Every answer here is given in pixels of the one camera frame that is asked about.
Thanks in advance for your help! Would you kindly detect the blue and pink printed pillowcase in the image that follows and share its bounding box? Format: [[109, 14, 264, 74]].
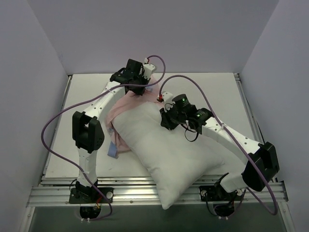
[[105, 84, 163, 159]]

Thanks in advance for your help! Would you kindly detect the white pillow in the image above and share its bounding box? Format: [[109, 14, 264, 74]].
[[112, 102, 224, 210]]

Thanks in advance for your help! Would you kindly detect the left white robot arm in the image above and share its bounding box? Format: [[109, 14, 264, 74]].
[[72, 59, 156, 203]]

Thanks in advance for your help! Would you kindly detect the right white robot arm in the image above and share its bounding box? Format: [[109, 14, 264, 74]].
[[157, 92, 280, 200]]

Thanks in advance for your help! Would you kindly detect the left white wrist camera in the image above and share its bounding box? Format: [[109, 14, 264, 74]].
[[143, 58, 157, 80]]

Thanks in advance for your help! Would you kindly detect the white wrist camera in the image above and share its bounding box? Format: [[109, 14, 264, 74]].
[[143, 58, 157, 80], [157, 91, 174, 105]]

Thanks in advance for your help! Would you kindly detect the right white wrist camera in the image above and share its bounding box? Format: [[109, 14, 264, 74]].
[[157, 91, 174, 105]]

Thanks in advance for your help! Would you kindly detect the right aluminium side rail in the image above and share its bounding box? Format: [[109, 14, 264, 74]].
[[233, 72, 278, 182]]

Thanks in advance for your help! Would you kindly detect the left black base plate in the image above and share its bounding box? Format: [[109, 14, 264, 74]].
[[69, 187, 114, 204]]

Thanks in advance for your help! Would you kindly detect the aluminium front rail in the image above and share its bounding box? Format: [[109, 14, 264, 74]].
[[26, 175, 289, 207]]

